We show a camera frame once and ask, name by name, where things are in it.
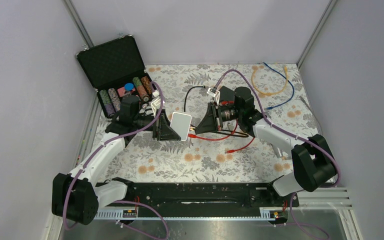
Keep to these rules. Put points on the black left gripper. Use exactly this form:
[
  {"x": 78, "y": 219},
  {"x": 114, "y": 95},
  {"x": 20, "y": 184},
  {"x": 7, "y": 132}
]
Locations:
[{"x": 161, "y": 128}]

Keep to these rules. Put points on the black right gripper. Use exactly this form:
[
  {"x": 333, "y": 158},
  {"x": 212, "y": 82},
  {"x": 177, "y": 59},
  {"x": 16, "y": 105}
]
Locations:
[{"x": 212, "y": 121}]

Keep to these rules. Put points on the white router box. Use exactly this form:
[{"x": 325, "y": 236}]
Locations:
[{"x": 181, "y": 123}]

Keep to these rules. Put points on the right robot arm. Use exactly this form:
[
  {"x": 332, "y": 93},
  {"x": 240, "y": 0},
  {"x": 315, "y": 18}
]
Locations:
[{"x": 311, "y": 158}]

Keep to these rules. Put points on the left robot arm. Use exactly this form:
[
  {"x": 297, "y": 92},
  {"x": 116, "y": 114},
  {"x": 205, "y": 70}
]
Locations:
[{"x": 75, "y": 195}]

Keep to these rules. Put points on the blue round chip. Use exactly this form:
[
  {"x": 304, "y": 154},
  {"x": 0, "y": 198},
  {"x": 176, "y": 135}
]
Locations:
[{"x": 129, "y": 87}]

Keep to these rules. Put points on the silver microphone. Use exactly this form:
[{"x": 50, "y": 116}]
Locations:
[{"x": 277, "y": 151}]

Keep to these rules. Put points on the black poker chip case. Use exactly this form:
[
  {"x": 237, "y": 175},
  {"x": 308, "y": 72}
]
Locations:
[{"x": 112, "y": 65}]

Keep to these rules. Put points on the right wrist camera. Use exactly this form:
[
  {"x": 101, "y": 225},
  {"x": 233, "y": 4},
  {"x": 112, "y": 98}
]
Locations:
[{"x": 213, "y": 92}]

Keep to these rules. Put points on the black network switch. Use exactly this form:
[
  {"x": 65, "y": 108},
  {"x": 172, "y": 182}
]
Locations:
[{"x": 226, "y": 95}]

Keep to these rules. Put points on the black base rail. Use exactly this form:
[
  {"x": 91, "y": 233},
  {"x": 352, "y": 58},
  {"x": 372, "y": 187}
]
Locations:
[{"x": 206, "y": 200}]

